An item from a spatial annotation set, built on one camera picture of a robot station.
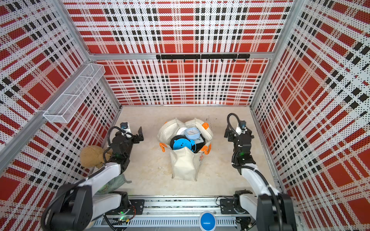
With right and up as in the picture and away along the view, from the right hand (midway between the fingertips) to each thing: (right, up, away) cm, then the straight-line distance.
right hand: (237, 125), depth 83 cm
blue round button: (-19, -46, -14) cm, 52 cm away
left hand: (-61, -1, +3) cm, 61 cm away
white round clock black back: (-34, -6, +10) cm, 37 cm away
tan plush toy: (-78, -15, -10) cm, 80 cm away
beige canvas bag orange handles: (-30, -20, -8) cm, 37 cm away
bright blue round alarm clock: (-33, -10, -1) cm, 34 cm away
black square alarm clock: (-22, -11, +4) cm, 25 cm away
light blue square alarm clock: (-27, -5, +8) cm, 28 cm away
